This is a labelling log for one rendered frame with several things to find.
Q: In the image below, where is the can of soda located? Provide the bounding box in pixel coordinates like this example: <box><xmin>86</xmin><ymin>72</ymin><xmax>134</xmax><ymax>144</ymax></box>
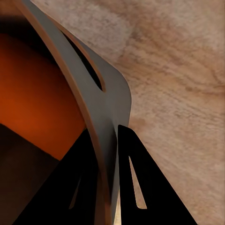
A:
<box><xmin>78</xmin><ymin>53</ymin><xmax>102</xmax><ymax>90</ymax></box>
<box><xmin>0</xmin><ymin>33</ymin><xmax>87</xmax><ymax>161</ymax></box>

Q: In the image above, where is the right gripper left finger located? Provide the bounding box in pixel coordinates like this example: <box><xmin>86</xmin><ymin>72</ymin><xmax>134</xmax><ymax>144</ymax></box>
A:
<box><xmin>12</xmin><ymin>129</ymin><xmax>98</xmax><ymax>225</ymax></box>

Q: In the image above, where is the trash can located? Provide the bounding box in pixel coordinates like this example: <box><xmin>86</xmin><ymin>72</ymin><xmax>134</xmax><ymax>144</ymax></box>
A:
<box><xmin>0</xmin><ymin>0</ymin><xmax>132</xmax><ymax>225</ymax></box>

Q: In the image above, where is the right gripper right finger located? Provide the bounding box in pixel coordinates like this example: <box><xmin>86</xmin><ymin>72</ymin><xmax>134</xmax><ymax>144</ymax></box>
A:
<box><xmin>118</xmin><ymin>124</ymin><xmax>197</xmax><ymax>225</ymax></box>

